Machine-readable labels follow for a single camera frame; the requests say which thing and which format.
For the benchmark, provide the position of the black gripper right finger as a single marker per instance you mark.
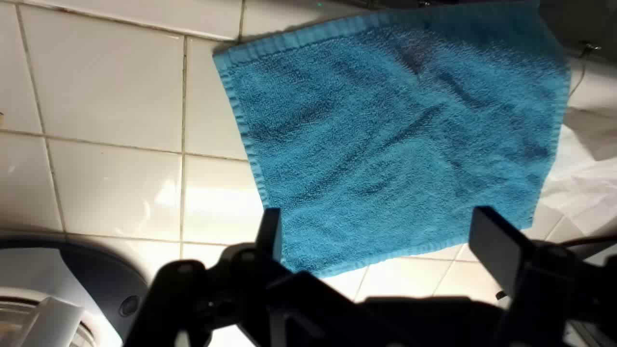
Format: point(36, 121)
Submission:
point(501, 248)

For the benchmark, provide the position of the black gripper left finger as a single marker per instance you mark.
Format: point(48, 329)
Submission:
point(269, 239)

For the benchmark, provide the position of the blue terry towel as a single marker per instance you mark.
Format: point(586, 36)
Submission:
point(377, 136)

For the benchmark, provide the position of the white appliance with red lid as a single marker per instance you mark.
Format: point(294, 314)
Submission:
point(59, 294)

